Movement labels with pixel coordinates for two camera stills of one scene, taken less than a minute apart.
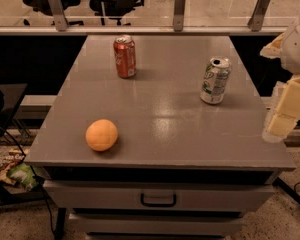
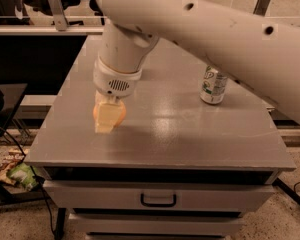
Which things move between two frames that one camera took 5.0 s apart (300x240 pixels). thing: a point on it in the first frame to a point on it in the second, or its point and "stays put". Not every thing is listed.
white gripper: x=298 y=50 to x=116 y=81
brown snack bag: x=14 y=157 stays put
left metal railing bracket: x=56 y=8 stays put
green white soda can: x=214 y=80 stays put
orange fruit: x=101 y=135 to x=120 y=119
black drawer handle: x=142 y=201 stays put
